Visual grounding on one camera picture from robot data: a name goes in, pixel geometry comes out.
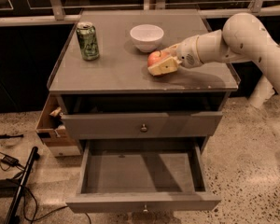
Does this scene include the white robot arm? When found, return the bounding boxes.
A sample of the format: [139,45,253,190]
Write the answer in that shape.
[147,13,280,95]

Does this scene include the black pole on floor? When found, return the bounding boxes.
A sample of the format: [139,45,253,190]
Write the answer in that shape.
[4,147,39,224]

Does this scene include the green soda can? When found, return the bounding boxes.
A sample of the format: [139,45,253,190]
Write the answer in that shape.
[76,22,100,61]

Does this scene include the red apple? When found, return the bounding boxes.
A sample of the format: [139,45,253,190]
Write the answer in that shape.
[147,50,169,66]

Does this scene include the small black tool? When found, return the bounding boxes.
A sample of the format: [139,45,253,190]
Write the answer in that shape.
[0,134,24,140]

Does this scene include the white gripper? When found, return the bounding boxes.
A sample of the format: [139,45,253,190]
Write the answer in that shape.
[147,35,203,76]

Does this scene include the grey drawer cabinet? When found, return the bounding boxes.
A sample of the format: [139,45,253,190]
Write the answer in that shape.
[46,8,241,154]

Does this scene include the grey top drawer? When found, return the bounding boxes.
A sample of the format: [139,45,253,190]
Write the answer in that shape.
[63,111,222,140]

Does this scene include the open grey middle drawer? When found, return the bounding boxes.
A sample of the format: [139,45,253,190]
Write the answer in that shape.
[66,139,220,213]

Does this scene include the black cables with adapter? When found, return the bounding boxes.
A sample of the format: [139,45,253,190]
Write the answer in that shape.
[0,146,91,224]

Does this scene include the white ceramic bowl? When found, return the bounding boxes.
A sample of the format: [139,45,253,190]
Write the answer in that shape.
[130,24,164,52]

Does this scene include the cardboard box with items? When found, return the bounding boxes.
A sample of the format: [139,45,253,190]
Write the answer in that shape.
[36,95,80,157]

